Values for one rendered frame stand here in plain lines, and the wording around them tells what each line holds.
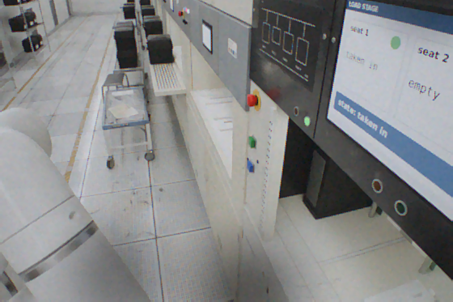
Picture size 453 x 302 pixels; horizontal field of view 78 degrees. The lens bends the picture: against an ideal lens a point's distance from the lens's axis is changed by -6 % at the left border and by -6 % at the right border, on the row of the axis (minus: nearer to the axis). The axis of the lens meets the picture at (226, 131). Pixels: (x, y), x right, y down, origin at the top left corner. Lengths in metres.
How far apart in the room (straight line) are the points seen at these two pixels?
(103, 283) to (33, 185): 0.12
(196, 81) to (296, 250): 1.60
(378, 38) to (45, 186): 0.45
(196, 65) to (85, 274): 2.08
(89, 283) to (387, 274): 0.97
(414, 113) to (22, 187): 0.45
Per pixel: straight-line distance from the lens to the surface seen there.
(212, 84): 2.39
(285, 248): 1.12
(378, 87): 0.47
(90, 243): 0.35
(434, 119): 0.41
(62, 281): 0.34
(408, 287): 1.11
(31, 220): 0.33
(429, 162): 0.43
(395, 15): 0.45
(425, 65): 0.42
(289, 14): 0.70
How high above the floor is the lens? 1.72
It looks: 29 degrees down
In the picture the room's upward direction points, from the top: 1 degrees clockwise
